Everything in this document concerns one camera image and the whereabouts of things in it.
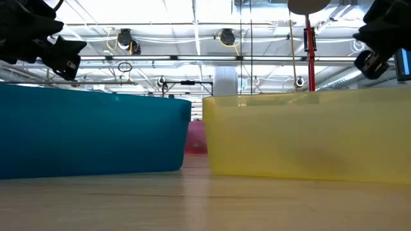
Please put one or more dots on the pink translucent plastic bin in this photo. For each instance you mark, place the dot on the pink translucent plastic bin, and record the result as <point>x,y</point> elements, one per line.
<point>196,138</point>

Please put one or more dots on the small hanging reel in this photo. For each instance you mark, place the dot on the small hanging reel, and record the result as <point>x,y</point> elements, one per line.
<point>300,81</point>
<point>161,81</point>

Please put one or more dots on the yellow translucent plastic bin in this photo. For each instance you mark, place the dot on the yellow translucent plastic bin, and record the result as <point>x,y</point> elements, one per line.
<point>305,128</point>

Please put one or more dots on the long ceiling light strip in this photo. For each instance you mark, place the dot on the long ceiling light strip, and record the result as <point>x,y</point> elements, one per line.
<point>160,58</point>

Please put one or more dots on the teal plastic bin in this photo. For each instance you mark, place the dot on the teal plastic bin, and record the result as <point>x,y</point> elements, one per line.
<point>96,128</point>

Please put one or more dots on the red pole stand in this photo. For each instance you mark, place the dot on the red pole stand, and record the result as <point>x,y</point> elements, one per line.
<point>310,70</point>

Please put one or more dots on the dark monitor screen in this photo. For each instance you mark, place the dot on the dark monitor screen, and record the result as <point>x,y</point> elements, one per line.
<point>404,64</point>

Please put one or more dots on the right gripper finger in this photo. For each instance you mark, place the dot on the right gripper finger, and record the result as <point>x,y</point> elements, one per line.
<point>372,64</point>
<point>370,38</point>

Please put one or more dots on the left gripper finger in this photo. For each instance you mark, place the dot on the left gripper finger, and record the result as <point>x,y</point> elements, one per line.
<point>65,67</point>
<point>67,48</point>

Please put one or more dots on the white column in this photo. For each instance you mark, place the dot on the white column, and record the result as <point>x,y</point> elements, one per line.
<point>225,80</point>

